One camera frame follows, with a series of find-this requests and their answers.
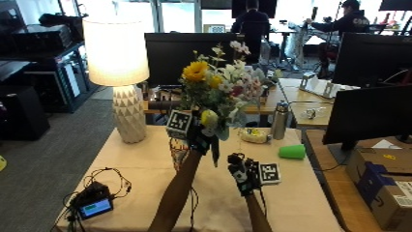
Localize person's left hand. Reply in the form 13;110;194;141
187;110;222;157

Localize person's right hand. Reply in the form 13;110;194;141
227;152;265;197

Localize mixed flower bouquet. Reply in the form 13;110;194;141
177;40;269;168

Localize right glove marker cube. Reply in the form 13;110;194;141
258;162;283;187

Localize glove marker cube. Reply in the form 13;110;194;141
258;162;283;187
166;109;194;138

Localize left glove marker cube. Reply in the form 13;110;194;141
166;109;194;138

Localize yellow and white packet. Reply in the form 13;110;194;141
239;127;274;145

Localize green plastic cup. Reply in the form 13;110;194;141
278;143;309;160

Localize steel water bottle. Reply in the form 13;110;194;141
271;101;291;141

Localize beige tablecloth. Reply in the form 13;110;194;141
55;125;346;232

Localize wooden desk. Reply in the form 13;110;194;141
143;77;346;130

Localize clear plastic wrapper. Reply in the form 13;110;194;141
299;106;329;121

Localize wide black computer monitor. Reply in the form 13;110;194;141
145;32;241;89

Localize white desk stand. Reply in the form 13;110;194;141
298;72;361;100

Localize black device with blue screen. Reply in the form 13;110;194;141
70;181;117;221

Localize white table lamp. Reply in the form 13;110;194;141
82;14;151;145

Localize black monitor on stand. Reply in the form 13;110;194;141
322;84;412;166

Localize brown cardboard box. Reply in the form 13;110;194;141
345;146;412;232

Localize black equipment rack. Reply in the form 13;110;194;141
0;13;94;114

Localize black floor cabinet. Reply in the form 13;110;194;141
0;84;53;142

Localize thin red glove wires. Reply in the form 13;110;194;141
169;136;193;171

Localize black device cables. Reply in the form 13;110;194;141
51;166;133;232

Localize black monitor with cable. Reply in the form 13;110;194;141
331;32;412;89

